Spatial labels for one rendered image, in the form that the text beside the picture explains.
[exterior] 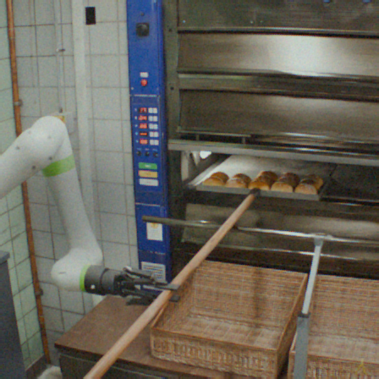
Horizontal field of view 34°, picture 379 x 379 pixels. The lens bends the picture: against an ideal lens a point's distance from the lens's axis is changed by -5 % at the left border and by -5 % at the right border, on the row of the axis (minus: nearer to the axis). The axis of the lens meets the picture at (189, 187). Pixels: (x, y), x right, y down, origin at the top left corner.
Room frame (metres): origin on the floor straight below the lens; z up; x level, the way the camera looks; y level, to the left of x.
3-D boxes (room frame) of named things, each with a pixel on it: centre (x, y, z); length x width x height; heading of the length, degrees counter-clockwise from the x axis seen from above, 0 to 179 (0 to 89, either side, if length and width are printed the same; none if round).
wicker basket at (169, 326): (2.40, -0.16, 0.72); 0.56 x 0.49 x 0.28; 67
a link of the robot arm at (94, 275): (1.79, 0.29, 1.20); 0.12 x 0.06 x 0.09; 159
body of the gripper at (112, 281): (1.76, 0.22, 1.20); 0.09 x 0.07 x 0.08; 69
